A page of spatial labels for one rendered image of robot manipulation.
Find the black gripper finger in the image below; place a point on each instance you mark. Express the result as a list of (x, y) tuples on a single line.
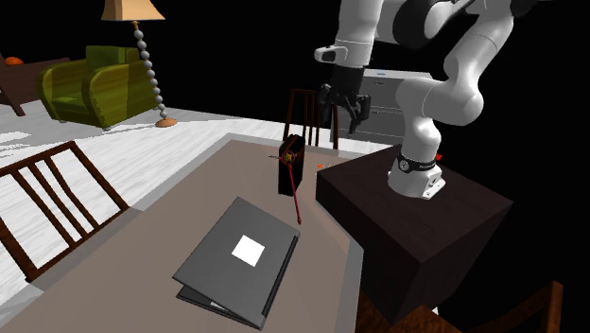
[(362, 110), (325, 103)]

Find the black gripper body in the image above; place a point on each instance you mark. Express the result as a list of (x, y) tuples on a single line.
[(345, 83)]

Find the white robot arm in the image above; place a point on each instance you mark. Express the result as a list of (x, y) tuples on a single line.
[(456, 60)]

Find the grey chest of drawers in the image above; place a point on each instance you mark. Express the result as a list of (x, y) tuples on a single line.
[(385, 120)]

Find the dark wooden slatted chair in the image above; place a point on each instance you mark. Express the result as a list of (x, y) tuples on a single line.
[(27, 265), (291, 110)]

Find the upright black box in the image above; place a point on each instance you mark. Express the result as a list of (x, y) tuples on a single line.
[(297, 170)]

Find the red wand with yellow star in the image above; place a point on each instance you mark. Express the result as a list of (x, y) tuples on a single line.
[(292, 182)]

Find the dark robot stand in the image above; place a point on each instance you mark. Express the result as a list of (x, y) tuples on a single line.
[(405, 230)]

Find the grey laptop with white square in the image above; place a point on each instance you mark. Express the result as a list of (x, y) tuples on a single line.
[(230, 272)]

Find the floor lamp with beaded pole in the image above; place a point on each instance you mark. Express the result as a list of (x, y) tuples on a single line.
[(131, 11)]

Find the green armchair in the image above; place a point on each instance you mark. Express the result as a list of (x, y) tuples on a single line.
[(106, 87)]

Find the brown table with grey rim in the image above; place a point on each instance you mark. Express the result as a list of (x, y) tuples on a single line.
[(133, 263)]

